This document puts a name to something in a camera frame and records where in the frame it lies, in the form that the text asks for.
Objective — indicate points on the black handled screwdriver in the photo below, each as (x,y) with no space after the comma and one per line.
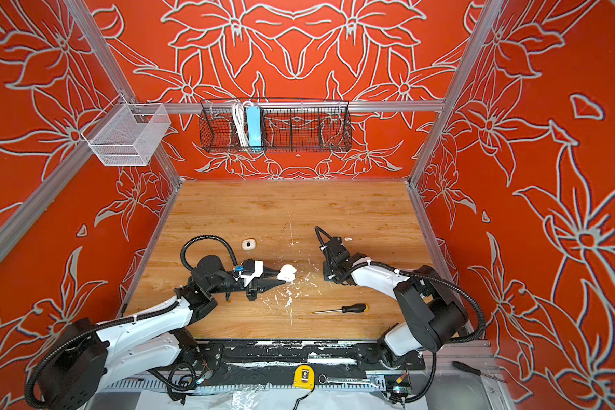
(350,309)

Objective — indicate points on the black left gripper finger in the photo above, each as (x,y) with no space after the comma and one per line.
(269,272)
(267,284)

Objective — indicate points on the black wire wall basket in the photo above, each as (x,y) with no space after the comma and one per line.
(288,125)

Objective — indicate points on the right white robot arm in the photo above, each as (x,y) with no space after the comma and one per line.
(436,311)

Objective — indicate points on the silver wrench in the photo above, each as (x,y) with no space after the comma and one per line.
(323,379)

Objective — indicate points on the light blue box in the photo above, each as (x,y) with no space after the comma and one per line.
(253,115)

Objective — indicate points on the clear plastic wall bin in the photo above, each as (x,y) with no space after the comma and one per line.
(123,138)

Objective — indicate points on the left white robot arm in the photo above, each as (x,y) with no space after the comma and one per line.
(90,357)

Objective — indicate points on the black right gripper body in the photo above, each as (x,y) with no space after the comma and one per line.
(330,272)

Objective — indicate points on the white earbud charging case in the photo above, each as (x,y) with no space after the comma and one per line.
(249,244)

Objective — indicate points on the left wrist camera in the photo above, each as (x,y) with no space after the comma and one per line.
(248,271)

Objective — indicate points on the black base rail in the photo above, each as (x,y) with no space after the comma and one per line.
(240,363)

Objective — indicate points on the black tool on frame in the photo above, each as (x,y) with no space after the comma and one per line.
(463,367)

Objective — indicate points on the yellow tape measure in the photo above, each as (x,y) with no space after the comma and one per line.
(304,378)

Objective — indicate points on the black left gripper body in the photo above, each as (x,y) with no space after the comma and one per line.
(231,286)

